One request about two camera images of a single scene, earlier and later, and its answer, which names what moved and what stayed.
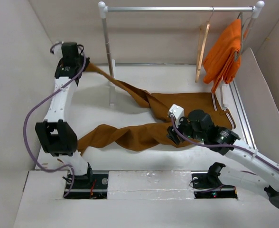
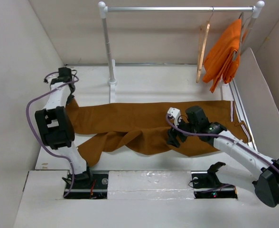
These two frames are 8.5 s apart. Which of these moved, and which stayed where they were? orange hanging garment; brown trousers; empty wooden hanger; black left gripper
Moved: brown trousers; black left gripper
Stayed: empty wooden hanger; orange hanging garment
